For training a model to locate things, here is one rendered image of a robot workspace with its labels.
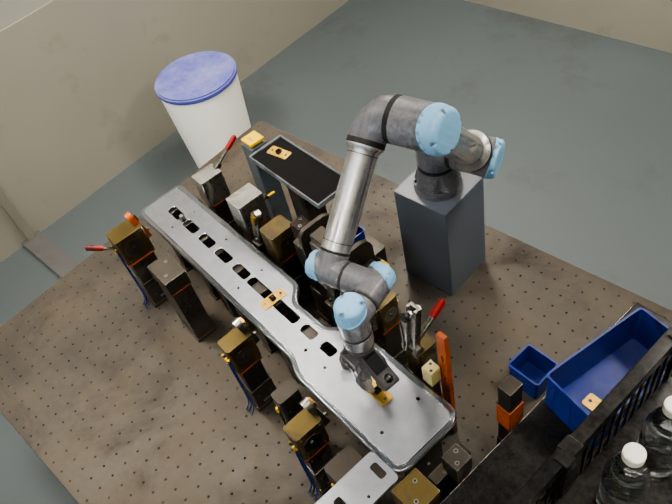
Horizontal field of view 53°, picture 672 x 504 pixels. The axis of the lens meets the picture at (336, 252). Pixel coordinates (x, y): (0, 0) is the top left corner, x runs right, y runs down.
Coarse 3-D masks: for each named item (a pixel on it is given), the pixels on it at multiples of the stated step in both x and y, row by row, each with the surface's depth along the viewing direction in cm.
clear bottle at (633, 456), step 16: (624, 448) 94; (640, 448) 93; (608, 464) 99; (624, 464) 95; (640, 464) 93; (608, 480) 98; (624, 480) 96; (640, 480) 95; (608, 496) 101; (624, 496) 97; (640, 496) 97
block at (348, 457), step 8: (344, 448) 171; (352, 448) 171; (336, 456) 170; (344, 456) 170; (352, 456) 169; (360, 456) 169; (328, 464) 169; (336, 464) 169; (344, 464) 168; (352, 464) 168; (328, 472) 168; (336, 472) 167; (344, 472) 167; (336, 480) 166
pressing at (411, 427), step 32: (160, 224) 236; (224, 224) 230; (192, 256) 223; (256, 256) 218; (224, 288) 211; (288, 288) 206; (256, 320) 201; (288, 320) 199; (288, 352) 191; (320, 352) 189; (384, 352) 185; (320, 384) 182; (352, 384) 181; (416, 384) 177; (352, 416) 174; (384, 416) 173; (416, 416) 171; (448, 416) 170; (384, 448) 167; (416, 448) 166
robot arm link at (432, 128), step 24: (408, 96) 155; (384, 120) 153; (408, 120) 150; (432, 120) 148; (456, 120) 152; (408, 144) 153; (432, 144) 149; (456, 144) 156; (480, 144) 179; (504, 144) 188; (456, 168) 192; (480, 168) 184
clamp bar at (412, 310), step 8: (408, 304) 168; (416, 304) 169; (408, 312) 167; (416, 312) 166; (408, 320) 166; (416, 320) 168; (408, 328) 173; (416, 328) 170; (408, 336) 175; (416, 336) 172; (408, 344) 178; (416, 344) 174
